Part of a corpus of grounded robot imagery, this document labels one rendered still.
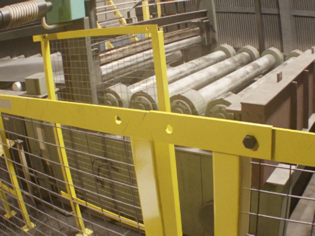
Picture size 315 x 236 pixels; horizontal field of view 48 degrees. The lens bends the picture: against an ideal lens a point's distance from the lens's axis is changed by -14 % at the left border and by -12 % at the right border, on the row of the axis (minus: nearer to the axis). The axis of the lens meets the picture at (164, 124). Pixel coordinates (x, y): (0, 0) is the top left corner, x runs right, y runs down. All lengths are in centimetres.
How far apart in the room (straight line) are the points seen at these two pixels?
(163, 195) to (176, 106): 213
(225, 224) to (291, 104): 239
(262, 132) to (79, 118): 37
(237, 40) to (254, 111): 1015
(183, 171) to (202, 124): 239
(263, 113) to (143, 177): 172
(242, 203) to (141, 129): 21
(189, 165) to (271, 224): 80
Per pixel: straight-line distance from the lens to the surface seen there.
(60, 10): 319
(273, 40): 1202
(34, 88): 400
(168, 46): 435
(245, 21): 1228
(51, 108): 84
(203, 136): 60
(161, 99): 228
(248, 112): 242
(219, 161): 61
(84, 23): 320
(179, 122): 61
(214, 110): 269
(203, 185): 295
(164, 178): 72
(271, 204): 276
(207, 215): 302
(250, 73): 382
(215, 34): 507
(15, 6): 287
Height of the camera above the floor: 205
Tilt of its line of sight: 20 degrees down
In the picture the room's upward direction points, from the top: 6 degrees counter-clockwise
